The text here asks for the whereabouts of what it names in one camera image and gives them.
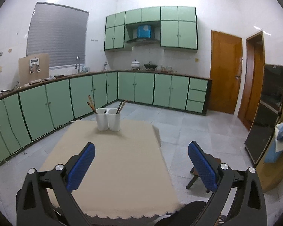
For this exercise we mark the black wok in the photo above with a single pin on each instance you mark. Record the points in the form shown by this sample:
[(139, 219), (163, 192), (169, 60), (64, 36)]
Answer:
[(150, 66)]

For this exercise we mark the range hood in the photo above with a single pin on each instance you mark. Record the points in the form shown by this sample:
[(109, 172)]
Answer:
[(139, 34)]

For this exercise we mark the blue cloth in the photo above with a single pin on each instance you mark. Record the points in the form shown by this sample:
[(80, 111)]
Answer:
[(276, 148)]

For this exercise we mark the red patterned wooden chopstick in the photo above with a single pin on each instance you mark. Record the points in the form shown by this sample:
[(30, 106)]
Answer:
[(90, 107)]

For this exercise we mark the brown wooden stool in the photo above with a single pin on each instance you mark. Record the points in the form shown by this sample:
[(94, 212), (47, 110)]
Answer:
[(196, 175)]

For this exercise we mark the green kitchen cabinets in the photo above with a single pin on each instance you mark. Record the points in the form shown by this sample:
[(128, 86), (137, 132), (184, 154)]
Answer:
[(29, 113), (167, 26)]

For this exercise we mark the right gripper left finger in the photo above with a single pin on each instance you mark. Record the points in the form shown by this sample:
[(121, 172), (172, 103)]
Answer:
[(45, 197)]

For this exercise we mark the white left utensil holder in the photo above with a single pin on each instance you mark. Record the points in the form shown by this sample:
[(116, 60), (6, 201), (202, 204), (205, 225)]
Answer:
[(101, 119)]

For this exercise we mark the white right utensil holder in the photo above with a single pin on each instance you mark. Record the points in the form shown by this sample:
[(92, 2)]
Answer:
[(114, 119)]

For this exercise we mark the green upper kitchen cabinets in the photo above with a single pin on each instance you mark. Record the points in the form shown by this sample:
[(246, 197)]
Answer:
[(167, 26)]

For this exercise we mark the black cabinet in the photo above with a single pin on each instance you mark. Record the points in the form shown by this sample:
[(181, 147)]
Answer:
[(269, 113)]

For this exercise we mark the cardboard panel with device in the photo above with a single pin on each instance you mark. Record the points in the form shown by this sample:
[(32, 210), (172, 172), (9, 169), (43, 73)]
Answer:
[(33, 68)]

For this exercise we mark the brown wooden door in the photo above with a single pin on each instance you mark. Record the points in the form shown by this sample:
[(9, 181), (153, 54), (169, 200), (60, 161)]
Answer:
[(226, 69), (253, 80)]

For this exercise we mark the beige tablecloth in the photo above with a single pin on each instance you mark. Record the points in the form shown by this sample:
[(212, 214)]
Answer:
[(128, 177)]

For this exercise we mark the white utensil holder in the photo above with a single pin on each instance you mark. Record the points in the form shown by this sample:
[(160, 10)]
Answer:
[(101, 119), (114, 119)]

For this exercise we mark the chrome sink faucet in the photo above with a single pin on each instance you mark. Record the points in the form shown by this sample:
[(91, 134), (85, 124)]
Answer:
[(78, 65)]

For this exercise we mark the white cooking pot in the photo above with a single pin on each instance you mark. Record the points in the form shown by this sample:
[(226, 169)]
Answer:
[(135, 65)]

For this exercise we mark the grey window blind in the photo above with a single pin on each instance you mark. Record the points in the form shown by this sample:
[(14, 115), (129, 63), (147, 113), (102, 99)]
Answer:
[(59, 31)]

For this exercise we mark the plain wooden chopstick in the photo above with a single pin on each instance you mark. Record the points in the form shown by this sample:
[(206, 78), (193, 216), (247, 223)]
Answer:
[(124, 102)]

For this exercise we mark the green lower kitchen cabinets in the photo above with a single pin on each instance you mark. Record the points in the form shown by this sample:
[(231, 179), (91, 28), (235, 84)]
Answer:
[(29, 113)]

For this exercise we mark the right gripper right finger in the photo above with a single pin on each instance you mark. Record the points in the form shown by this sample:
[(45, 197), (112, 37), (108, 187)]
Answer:
[(248, 206)]

